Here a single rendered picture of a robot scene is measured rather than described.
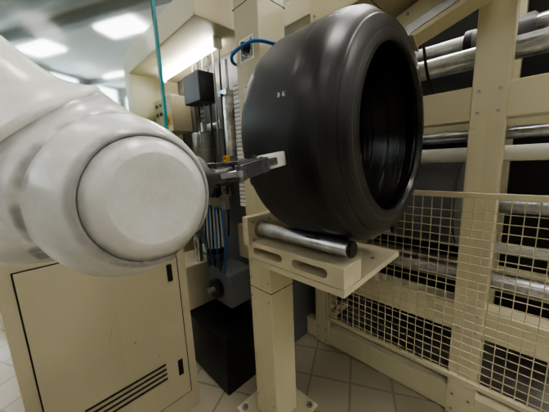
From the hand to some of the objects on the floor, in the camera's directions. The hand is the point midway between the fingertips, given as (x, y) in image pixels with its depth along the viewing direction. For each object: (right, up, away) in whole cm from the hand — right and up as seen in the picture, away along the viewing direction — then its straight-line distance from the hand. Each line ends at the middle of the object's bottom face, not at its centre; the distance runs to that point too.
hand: (271, 160), depth 53 cm
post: (+2, -103, +65) cm, 122 cm away
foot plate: (+2, -103, +65) cm, 122 cm away
